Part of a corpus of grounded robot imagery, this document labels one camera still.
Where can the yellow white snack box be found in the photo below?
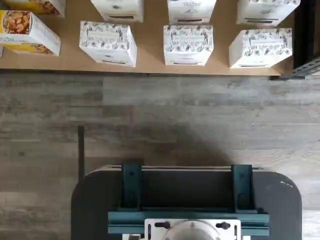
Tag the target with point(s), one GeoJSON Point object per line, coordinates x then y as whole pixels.
{"type": "Point", "coordinates": [37, 6]}
{"type": "Point", "coordinates": [30, 32]}

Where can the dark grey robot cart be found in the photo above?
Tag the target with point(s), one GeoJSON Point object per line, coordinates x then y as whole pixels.
{"type": "Point", "coordinates": [275, 200]}

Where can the white floral print box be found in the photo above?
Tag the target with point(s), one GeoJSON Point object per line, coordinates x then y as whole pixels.
{"type": "Point", "coordinates": [191, 11]}
{"type": "Point", "coordinates": [117, 10]}
{"type": "Point", "coordinates": [260, 48]}
{"type": "Point", "coordinates": [267, 11]}
{"type": "Point", "coordinates": [107, 45]}
{"type": "Point", "coordinates": [188, 45]}

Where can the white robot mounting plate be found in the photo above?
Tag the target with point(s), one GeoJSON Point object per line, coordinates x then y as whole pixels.
{"type": "Point", "coordinates": [156, 232]}

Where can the brown shelf board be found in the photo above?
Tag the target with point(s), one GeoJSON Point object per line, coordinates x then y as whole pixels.
{"type": "Point", "coordinates": [150, 69]}

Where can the teal metal bracket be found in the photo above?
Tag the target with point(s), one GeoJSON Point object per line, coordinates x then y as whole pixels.
{"type": "Point", "coordinates": [243, 187]}
{"type": "Point", "coordinates": [131, 186]}

